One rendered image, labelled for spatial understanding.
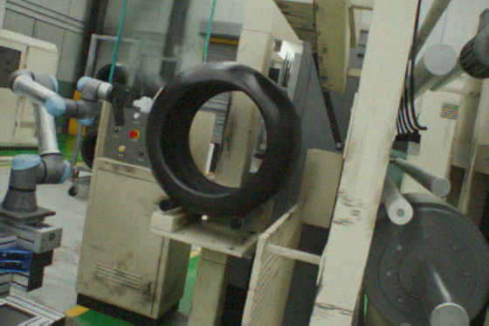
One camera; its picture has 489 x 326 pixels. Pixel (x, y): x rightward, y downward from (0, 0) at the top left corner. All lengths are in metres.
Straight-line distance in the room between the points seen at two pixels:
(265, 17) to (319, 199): 0.81
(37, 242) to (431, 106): 4.00
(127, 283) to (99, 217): 0.41
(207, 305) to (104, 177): 0.98
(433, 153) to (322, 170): 3.18
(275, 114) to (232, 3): 10.43
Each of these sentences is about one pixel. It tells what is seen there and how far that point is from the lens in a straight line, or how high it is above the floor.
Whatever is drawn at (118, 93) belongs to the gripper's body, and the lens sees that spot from 1.95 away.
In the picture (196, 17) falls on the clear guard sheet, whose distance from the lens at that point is 2.60.
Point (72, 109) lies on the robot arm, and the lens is 1.96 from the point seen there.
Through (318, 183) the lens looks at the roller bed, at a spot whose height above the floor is 1.07.
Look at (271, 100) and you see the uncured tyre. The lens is 1.62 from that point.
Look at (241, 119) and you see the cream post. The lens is 2.04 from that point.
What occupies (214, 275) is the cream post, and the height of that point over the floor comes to 0.56.
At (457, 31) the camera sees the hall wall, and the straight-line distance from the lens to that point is 11.14.
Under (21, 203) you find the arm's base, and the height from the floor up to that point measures 0.75.
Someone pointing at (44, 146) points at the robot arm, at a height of 0.99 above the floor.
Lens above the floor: 1.27
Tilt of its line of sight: 4 degrees down
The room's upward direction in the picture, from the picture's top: 11 degrees clockwise
